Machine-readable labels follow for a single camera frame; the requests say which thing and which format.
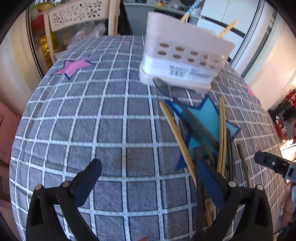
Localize black chopstick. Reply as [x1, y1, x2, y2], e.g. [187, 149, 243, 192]
[226, 128, 234, 181]

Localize plain wooden chopstick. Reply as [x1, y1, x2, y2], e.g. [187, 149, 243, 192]
[217, 95, 227, 176]

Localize black spoon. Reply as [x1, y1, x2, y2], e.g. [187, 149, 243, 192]
[152, 77, 219, 166]

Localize light wooden chopstick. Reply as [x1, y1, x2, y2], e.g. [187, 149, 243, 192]
[159, 101, 212, 227]

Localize yellow patterned chopstick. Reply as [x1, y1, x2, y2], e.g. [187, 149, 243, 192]
[217, 19, 238, 39]

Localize beige plastic utensil holder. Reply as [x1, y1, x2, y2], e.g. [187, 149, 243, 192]
[139, 12, 235, 93]

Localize white refrigerator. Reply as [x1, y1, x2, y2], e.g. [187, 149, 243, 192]
[197, 0, 264, 63]

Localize blue patterned chopstick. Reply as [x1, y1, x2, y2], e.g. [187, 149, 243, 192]
[181, 0, 202, 23]

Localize beige perforated storage rack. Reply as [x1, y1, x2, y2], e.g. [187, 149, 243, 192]
[43, 0, 120, 63]

